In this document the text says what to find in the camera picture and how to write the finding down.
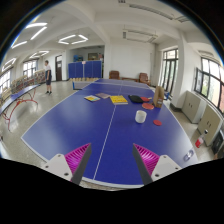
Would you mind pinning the small red coaster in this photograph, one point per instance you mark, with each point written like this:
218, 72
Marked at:
157, 122

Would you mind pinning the left brown armchair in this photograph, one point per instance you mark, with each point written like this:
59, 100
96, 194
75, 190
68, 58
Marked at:
114, 75

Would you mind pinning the brown armchair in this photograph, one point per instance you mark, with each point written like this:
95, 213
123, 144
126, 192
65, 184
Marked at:
114, 75
143, 78

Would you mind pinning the far beige cabinet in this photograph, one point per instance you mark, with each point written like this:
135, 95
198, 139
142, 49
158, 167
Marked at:
193, 107

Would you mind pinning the red white bottle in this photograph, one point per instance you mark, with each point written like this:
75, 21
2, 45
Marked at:
201, 139

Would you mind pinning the beige cabinet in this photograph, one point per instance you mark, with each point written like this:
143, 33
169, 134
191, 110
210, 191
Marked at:
193, 107
210, 121

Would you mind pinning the near beige cabinet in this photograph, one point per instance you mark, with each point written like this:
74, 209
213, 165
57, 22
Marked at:
210, 121

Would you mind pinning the blue partition panels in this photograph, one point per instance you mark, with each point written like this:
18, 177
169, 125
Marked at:
85, 69

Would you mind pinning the large red round paddle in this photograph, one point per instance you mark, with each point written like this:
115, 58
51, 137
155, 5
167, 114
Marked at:
148, 106

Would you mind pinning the brown purple booklet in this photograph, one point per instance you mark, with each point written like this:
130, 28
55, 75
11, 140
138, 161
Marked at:
103, 95

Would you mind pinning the standing person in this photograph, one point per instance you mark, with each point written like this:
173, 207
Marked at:
48, 77

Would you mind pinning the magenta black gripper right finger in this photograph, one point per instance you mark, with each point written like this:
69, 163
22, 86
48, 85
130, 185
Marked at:
151, 166

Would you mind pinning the brown paper bag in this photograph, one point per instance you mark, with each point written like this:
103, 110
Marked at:
158, 97

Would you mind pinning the yellow book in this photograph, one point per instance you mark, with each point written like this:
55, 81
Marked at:
118, 100

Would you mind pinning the right brown armchair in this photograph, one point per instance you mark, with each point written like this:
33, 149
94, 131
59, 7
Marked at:
143, 78

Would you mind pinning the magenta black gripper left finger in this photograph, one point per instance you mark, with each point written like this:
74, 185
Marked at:
71, 166

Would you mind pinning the white cup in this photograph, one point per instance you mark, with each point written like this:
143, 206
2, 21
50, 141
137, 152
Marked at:
140, 116

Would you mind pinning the blue ping pong table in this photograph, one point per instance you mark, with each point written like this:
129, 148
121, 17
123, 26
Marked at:
111, 130
25, 95

